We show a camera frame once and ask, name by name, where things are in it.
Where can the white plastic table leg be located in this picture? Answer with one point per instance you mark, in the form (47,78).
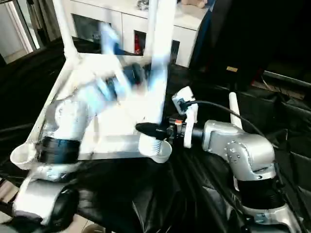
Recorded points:
(65,29)
(234,111)
(163,73)
(150,24)

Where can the white plastic table top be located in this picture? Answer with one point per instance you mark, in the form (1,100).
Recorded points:
(112,121)

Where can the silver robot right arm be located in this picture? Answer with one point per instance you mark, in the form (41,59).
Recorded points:
(243,150)

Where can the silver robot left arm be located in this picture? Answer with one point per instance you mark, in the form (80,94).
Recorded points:
(73,116)

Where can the white glass-door cabinet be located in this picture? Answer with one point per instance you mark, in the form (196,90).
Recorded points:
(97,19)

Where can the black mat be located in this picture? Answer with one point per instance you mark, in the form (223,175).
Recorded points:
(170,199)

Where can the shiny silver ornament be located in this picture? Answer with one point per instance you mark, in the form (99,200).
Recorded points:
(143,5)

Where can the small beige figurine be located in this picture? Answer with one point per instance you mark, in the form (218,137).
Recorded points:
(194,4)

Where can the grey metal rack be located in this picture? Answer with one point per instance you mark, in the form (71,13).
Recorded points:
(24,22)

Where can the dark grey bar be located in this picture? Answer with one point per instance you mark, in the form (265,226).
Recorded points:
(289,78)

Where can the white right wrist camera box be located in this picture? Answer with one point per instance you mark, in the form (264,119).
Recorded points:
(187,107)

